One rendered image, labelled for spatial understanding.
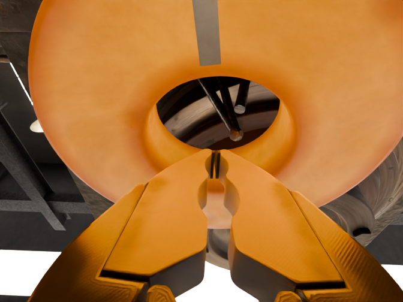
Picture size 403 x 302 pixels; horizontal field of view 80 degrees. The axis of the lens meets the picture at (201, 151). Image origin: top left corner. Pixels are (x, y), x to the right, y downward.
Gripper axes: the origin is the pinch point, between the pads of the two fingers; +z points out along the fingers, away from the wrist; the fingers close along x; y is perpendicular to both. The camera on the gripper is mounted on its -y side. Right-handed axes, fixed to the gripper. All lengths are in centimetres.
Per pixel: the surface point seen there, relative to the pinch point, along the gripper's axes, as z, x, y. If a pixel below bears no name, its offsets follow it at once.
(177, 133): 20.3, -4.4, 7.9
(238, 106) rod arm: 9.1, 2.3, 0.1
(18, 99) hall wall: 710, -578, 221
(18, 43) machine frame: 33.3, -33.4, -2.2
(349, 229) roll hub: 14.8, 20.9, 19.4
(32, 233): 505, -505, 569
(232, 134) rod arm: 9.3, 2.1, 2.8
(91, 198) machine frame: 45, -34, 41
